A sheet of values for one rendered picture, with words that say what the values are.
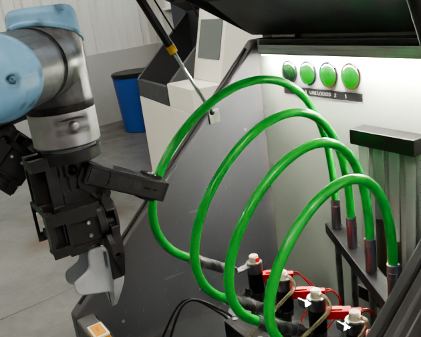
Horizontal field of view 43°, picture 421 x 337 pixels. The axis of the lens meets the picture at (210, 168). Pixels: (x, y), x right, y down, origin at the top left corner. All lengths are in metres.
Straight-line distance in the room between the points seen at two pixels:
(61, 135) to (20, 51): 0.13
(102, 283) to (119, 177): 0.13
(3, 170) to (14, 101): 0.32
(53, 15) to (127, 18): 7.63
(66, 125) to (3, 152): 0.21
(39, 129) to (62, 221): 0.10
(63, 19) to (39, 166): 0.16
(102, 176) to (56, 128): 0.08
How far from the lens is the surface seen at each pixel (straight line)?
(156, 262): 1.24
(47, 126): 0.60
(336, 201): 1.06
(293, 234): 0.67
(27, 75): 0.49
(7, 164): 0.79
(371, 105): 1.05
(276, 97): 1.25
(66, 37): 0.59
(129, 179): 0.65
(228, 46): 3.77
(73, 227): 0.63
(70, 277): 0.70
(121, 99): 7.09
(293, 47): 1.14
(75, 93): 0.60
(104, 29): 7.99
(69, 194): 0.64
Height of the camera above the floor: 1.56
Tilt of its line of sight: 17 degrees down
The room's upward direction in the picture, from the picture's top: 8 degrees counter-clockwise
